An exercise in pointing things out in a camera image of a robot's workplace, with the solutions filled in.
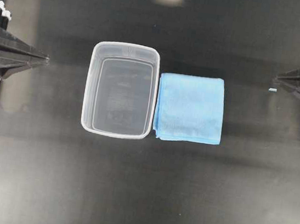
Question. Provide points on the folded blue towel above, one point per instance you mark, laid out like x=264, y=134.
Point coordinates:
x=189, y=108

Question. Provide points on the clear plastic container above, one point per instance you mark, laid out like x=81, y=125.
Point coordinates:
x=121, y=90

